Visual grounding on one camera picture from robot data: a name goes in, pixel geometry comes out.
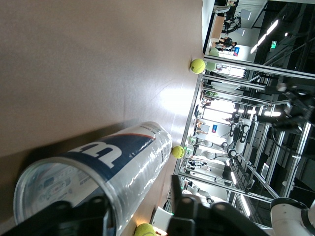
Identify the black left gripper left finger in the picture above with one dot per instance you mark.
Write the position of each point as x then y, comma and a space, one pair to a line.
61, 221

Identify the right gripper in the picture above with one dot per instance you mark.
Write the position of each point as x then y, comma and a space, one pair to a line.
302, 105

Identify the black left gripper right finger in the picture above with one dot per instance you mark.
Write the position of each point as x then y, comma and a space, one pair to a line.
209, 221

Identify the clear Wilson tennis ball can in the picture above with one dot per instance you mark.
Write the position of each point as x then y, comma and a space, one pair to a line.
128, 157

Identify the yellow tennis ball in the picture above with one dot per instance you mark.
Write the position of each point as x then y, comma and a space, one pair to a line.
197, 66
144, 231
177, 151

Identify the green exit sign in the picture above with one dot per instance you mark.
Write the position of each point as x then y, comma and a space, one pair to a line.
273, 44

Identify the white humanoid robot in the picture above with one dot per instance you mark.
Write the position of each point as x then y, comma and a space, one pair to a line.
242, 137

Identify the ceiling light strip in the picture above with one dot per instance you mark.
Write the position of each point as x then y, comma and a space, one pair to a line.
272, 27
253, 49
261, 40

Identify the computer monitor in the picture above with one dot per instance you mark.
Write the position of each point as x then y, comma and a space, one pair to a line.
265, 171

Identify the blue white poster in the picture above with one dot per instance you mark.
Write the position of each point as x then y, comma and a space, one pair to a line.
236, 51
214, 128

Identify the seated person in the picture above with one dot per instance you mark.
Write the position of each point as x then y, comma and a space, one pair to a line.
227, 42

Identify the wooden desk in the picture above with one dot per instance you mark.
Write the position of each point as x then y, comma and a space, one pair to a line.
217, 27

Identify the aluminium profile frame cell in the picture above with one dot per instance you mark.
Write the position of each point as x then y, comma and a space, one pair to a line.
261, 70

